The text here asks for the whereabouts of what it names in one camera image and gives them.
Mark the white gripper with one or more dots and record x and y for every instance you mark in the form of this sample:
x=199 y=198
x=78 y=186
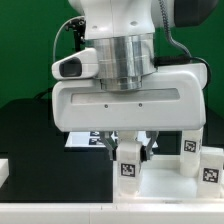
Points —
x=169 y=99

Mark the white square tabletop tray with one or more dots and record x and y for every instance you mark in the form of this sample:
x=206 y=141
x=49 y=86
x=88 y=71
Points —
x=162 y=182

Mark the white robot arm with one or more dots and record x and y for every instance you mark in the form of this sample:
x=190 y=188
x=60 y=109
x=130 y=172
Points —
x=118 y=87

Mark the white marker sheet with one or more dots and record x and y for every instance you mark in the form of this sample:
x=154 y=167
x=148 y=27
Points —
x=92 y=139

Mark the white front barrier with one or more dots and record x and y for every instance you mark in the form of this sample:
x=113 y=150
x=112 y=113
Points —
x=20 y=213

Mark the white left barrier block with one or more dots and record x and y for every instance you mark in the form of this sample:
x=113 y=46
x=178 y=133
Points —
x=4 y=171

